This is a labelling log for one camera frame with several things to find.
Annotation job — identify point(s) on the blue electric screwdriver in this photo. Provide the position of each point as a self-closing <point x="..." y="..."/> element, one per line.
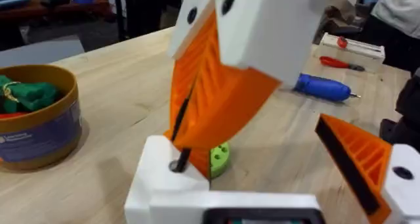
<point x="323" y="87"/>

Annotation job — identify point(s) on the white box with red knob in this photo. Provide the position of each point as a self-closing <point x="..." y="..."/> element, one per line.
<point x="356" y="50"/>

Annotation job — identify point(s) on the green disc with holes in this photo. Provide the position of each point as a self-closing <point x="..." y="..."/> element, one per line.
<point x="219" y="158"/>

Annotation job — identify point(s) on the finger of the white orange right gripper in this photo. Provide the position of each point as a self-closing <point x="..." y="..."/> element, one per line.
<point x="262" y="30"/>
<point x="183" y="76"/>

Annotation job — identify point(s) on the bare white left gripper left finger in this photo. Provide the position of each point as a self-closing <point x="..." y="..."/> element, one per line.
<point x="157" y="184"/>

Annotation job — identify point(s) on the person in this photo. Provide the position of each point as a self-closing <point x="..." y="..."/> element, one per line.
<point x="398" y="10"/>

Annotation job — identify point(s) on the round tub with toys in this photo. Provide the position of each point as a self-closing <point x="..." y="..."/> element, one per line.
<point x="36" y="119"/>

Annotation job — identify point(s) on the orange ribbed wedge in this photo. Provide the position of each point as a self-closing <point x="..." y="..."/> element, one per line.
<point x="201" y="163"/>

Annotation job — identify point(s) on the grey flat board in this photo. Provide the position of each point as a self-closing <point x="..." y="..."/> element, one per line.
<point x="39" y="51"/>

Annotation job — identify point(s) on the black upright pole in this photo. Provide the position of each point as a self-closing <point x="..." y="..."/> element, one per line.
<point x="119" y="10"/>

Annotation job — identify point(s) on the brown side table with clutter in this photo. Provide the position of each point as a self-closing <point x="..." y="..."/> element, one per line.
<point x="49" y="7"/>

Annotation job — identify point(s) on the white orange left gripper right finger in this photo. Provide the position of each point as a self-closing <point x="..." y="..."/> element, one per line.
<point x="367" y="155"/>

